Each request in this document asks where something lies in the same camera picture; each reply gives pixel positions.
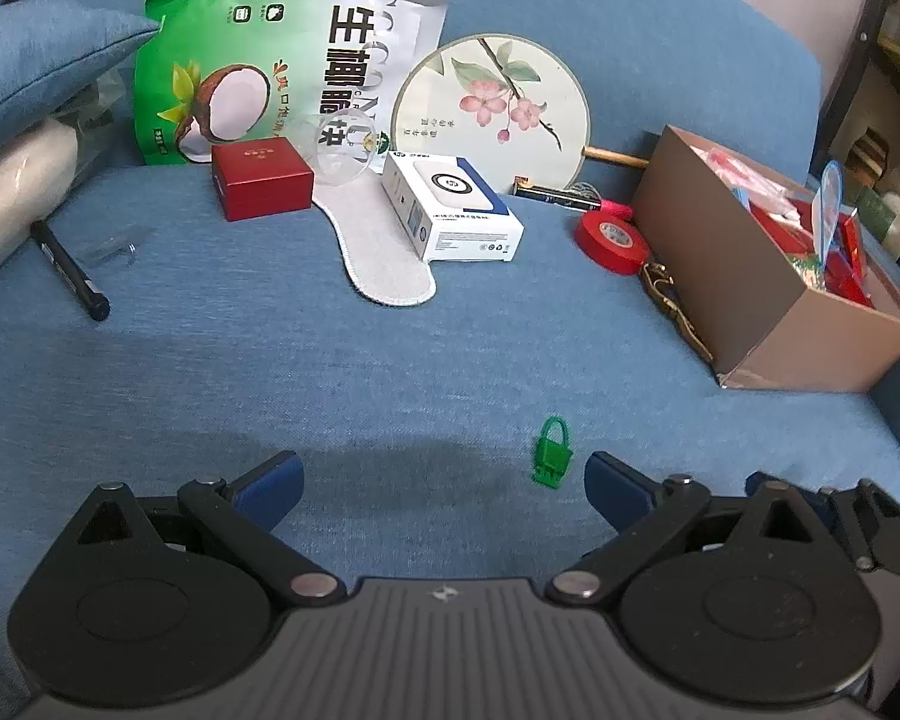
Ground grey insole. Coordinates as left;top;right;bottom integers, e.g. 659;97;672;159
311;172;440;308

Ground crumpled clear plastic bag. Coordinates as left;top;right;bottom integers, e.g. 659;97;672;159
49;67;140;166

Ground brown cardboard box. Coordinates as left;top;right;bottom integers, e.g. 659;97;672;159
630;124;900;393

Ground red packets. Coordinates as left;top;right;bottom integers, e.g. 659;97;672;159
750;195;875;308

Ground clear plastic cup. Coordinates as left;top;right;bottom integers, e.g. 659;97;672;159
300;111;387;188

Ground black metal shelf rack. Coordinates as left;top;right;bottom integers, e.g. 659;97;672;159
817;0;900;271

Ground brown leather strap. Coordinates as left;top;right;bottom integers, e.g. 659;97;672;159
641;261;715;362

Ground red box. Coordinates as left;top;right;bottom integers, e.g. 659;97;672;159
210;139;316;222

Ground white and blue box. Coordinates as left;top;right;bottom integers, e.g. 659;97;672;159
381;152;524;263

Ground round floral fan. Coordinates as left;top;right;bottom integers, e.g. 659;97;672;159
390;34;650;196

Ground pink packet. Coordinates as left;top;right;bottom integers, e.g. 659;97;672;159
701;146;788;203

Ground blue rimmed clear spoon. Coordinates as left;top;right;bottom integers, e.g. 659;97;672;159
810;160;845;271

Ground small green plastic clip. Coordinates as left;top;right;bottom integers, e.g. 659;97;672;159
532;414;572;487

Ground red tape roll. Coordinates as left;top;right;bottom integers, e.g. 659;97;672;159
574;210;650;276

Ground blue pillow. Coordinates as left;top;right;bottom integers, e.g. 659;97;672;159
0;0;158;166

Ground plastic-wrapped white roll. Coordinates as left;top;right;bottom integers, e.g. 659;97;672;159
0;116;91;293

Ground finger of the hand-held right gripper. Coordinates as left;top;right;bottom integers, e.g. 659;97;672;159
746;469;835;503
825;478;900;572

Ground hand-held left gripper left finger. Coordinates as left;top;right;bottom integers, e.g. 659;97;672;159
67;450;346;608

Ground black slim bar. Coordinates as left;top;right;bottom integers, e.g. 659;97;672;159
514;176;605;211

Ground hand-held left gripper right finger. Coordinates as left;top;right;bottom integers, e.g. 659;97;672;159
544;452;822;608

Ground black pen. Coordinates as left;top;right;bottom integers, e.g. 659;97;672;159
30;220;112;321

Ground green coconut snack bag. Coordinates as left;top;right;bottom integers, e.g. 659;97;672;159
133;0;449;166

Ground small clear plastic piece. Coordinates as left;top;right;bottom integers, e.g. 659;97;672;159
82;229;155;267

